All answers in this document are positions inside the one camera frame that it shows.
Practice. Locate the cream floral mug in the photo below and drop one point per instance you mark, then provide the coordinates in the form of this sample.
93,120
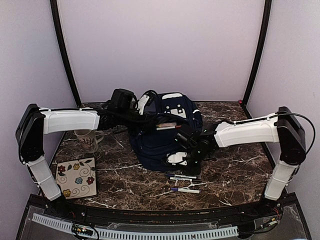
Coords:
90,139

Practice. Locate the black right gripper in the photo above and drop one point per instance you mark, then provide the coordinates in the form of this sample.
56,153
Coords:
194,170

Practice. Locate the blue capped white marker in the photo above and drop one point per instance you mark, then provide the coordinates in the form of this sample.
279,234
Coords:
179,176

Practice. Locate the navy blue backpack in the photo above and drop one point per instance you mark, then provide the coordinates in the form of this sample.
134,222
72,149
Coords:
152,146

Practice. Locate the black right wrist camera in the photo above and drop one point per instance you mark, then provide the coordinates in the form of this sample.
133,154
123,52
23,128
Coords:
187,141

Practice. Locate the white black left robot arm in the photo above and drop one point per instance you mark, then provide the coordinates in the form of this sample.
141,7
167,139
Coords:
39,122

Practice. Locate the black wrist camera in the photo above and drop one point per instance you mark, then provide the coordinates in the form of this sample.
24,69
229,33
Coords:
187,141
122,98

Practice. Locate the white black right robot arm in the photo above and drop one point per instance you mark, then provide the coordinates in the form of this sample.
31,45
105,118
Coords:
281,127

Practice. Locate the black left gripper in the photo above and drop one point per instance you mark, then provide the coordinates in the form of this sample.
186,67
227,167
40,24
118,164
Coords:
145,119

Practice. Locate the black front rail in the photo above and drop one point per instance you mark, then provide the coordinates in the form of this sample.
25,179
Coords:
94,212

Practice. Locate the black capped white marker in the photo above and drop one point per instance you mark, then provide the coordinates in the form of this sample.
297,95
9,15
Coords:
194,180

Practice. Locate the red capped white marker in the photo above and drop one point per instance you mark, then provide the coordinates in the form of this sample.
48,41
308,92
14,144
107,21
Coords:
168,128

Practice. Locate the white slotted cable duct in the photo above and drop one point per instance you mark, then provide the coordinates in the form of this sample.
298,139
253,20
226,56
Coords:
121,231

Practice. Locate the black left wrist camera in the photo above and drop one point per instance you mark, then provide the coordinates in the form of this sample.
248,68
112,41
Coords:
122,98

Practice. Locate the purple capped white marker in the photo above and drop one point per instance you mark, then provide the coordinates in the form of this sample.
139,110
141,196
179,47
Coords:
185,190

